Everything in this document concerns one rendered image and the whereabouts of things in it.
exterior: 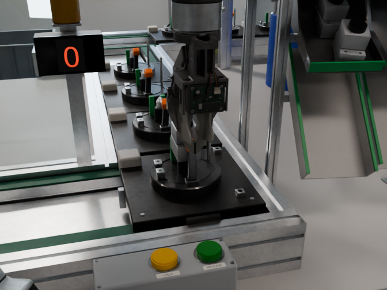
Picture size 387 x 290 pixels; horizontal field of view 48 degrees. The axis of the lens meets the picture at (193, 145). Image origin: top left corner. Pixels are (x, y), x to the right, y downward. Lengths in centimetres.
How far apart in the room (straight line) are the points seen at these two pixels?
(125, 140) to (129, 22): 321
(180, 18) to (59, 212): 46
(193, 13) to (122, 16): 358
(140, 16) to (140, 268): 359
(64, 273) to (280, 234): 35
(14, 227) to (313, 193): 65
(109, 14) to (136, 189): 349
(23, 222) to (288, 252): 49
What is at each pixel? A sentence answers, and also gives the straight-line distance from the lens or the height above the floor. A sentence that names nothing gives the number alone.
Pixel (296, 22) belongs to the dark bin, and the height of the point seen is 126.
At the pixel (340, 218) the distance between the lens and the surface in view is 99.
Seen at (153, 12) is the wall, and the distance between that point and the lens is 410.
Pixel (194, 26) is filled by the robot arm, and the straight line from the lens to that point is 64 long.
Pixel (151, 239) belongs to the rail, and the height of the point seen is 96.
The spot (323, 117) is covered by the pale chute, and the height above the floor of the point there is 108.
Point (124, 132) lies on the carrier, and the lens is 108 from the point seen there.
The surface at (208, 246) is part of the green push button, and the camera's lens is 69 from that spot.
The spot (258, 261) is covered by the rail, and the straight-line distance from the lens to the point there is 79.
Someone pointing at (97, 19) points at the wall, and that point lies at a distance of 431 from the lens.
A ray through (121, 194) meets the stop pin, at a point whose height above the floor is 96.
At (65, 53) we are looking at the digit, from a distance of 84.
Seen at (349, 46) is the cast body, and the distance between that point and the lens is 80.
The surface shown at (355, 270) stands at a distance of 87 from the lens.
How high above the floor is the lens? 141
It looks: 26 degrees down
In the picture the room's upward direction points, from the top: straight up
